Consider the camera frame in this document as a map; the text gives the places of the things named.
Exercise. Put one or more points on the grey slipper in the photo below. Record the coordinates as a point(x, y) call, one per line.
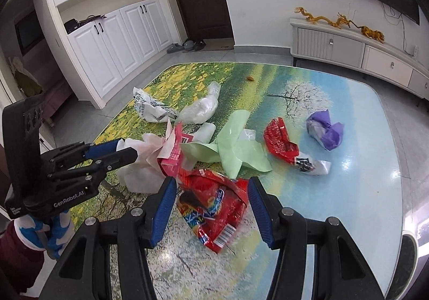
point(174, 48)
point(188, 44)

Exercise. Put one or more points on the brown bag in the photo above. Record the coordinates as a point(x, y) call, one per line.
point(90, 19)

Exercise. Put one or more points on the small white plastic piece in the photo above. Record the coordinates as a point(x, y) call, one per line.
point(206, 132)

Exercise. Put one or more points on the white television console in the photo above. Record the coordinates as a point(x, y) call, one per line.
point(335, 45)

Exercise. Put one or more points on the brown doormat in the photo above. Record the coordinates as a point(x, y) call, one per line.
point(219, 43)

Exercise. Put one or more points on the large red snack packet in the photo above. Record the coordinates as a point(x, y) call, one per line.
point(214, 206)

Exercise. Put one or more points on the white wall cabinet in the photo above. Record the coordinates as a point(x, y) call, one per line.
point(100, 42)

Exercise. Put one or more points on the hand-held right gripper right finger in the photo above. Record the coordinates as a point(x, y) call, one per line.
point(259, 209)

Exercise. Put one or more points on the white grey printed wrapper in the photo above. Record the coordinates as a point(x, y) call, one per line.
point(147, 109)

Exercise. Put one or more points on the dark red garment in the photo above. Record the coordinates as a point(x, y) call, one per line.
point(16, 259)

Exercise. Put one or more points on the black slipper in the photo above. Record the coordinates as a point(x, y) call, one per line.
point(199, 45)

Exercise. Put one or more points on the black bag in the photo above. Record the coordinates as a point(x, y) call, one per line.
point(71, 26)

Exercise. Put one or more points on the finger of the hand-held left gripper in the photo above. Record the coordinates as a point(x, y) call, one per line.
point(100, 150)
point(120, 157)

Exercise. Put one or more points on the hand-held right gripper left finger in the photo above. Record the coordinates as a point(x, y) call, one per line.
point(164, 209)

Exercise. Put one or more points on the gold dragon figurine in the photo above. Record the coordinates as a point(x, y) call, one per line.
point(321, 19)

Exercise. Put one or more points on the gold tiger figurine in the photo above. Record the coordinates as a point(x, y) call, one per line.
point(370, 33)

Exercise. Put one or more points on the purple wrapper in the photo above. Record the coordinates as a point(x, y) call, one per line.
point(326, 134)

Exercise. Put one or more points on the pink and red wrapper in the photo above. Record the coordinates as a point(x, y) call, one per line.
point(174, 152)

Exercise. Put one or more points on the translucent plastic bag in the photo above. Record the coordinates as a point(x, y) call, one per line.
point(201, 109)

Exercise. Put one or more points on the white black printed wrapper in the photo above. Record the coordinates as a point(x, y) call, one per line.
point(315, 166)

